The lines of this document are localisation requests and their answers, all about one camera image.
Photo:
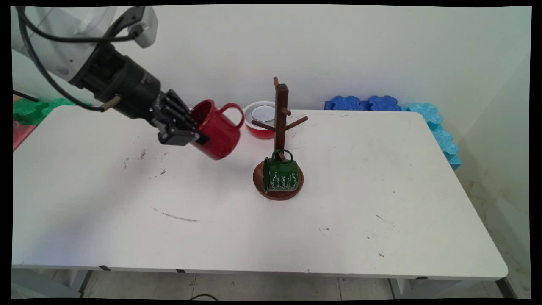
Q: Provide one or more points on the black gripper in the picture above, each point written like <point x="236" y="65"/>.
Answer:
<point x="123" y="87"/>

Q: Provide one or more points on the red enamel mug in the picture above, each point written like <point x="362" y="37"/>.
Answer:
<point x="220" y="131"/>

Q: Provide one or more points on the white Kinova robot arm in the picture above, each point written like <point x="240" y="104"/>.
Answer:
<point x="59" y="46"/>

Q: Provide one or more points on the red bowl with white inside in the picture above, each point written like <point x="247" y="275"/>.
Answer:
<point x="260" y="113"/>

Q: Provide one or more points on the brown wooden mug tree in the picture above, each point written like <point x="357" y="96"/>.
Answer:
<point x="280" y="110"/>

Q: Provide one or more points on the green enamel mug with print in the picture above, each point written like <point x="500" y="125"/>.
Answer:
<point x="281" y="176"/>

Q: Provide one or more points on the green foam mat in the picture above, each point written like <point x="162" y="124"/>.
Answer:
<point x="29" y="111"/>

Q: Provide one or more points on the thin black rod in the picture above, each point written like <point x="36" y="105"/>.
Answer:
<point x="25" y="96"/>

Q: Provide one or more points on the pink foam mat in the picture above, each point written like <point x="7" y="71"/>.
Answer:
<point x="20" y="133"/>

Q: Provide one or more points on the dark blue foam mat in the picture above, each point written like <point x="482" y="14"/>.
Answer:
<point x="345" y="103"/>
<point x="383" y="103"/>

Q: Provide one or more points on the light blue foam mat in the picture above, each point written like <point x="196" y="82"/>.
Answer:
<point x="442" y="140"/>

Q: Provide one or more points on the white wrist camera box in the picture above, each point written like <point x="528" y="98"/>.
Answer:
<point x="148" y="27"/>

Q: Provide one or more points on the white table leg frame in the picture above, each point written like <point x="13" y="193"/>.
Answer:
<point x="51" y="284"/>

